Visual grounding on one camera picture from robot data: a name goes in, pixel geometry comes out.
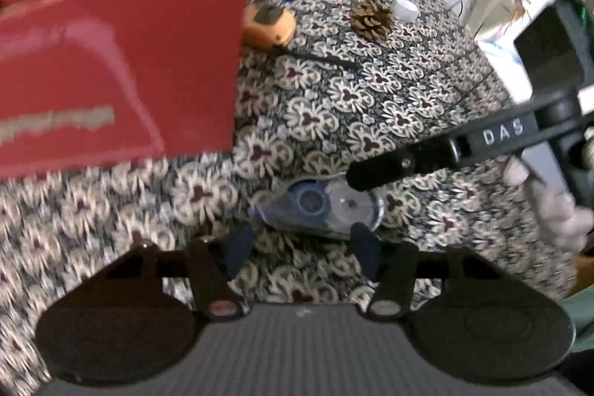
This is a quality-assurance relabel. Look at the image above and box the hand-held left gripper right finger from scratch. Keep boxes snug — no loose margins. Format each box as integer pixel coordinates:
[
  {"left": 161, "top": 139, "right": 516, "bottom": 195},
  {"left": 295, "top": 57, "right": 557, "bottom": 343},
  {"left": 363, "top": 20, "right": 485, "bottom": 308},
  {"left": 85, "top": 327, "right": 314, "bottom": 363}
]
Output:
[{"left": 350, "top": 223, "right": 495, "bottom": 321}]

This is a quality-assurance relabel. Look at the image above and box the brown pinecone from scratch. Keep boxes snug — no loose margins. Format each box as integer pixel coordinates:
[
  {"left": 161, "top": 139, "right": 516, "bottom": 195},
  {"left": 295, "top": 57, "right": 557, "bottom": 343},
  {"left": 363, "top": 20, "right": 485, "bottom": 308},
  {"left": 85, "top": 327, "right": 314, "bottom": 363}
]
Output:
[{"left": 348, "top": 0, "right": 395, "bottom": 42}]

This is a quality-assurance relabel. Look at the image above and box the patterned blanket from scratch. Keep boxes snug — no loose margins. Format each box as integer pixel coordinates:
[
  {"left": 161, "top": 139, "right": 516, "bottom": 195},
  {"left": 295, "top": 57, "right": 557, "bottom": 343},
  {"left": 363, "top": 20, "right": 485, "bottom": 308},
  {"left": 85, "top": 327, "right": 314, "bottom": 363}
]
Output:
[{"left": 0, "top": 0, "right": 578, "bottom": 396}]

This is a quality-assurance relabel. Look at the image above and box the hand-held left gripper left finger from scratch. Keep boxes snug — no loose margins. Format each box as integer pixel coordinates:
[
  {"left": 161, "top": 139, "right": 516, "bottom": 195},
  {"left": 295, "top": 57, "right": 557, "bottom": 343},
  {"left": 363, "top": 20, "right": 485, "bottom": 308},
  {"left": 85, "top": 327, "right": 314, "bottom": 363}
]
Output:
[{"left": 109, "top": 222, "right": 255, "bottom": 321}]

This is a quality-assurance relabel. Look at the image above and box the large red box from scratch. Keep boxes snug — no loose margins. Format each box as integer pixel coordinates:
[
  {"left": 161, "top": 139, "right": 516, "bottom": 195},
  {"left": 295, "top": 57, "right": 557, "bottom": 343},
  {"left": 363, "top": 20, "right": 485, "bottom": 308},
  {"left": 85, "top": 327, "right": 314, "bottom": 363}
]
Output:
[{"left": 0, "top": 0, "right": 254, "bottom": 182}]

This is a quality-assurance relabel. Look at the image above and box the beige paper bag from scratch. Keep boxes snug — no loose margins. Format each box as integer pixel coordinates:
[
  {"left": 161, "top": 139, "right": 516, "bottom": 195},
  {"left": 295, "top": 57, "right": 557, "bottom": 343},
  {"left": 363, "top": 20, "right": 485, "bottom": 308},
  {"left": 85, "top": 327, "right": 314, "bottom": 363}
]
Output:
[{"left": 465, "top": 0, "right": 531, "bottom": 43}]

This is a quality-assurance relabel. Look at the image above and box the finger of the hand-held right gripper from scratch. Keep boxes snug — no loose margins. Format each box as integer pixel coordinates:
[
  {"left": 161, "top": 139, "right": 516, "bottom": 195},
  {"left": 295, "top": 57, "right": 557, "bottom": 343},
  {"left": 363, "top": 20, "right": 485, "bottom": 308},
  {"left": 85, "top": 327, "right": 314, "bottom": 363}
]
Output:
[{"left": 345, "top": 135, "right": 461, "bottom": 193}]

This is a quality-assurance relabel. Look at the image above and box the white round container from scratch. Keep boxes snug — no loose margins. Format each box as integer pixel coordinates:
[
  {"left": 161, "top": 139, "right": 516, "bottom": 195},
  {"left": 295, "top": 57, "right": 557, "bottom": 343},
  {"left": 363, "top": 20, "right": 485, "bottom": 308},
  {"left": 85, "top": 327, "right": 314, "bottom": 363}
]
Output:
[{"left": 393, "top": 0, "right": 419, "bottom": 22}]

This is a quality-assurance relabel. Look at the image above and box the orange round device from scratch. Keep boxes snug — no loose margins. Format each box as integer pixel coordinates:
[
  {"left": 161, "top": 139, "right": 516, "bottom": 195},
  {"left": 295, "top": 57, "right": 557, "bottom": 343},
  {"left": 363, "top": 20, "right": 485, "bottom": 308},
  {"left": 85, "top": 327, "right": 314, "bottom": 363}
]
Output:
[{"left": 243, "top": 3, "right": 297, "bottom": 49}]

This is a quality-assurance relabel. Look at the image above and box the person's right hand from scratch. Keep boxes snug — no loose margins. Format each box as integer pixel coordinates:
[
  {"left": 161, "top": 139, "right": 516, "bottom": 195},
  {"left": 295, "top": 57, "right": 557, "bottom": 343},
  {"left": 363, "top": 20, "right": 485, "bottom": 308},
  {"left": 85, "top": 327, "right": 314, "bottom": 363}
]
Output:
[{"left": 503, "top": 155, "right": 594, "bottom": 249}]

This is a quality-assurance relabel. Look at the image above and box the blue clear correction tape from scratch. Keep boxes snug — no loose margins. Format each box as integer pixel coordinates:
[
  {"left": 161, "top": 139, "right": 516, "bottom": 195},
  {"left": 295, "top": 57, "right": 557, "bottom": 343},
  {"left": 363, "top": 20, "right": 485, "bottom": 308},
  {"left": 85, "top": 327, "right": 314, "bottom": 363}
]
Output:
[{"left": 251, "top": 180, "right": 387, "bottom": 240}]

